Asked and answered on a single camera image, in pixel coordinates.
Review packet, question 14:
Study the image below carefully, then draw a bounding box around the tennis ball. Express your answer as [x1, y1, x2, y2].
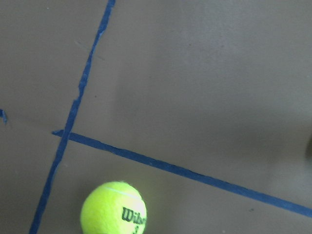
[80, 181, 147, 234]

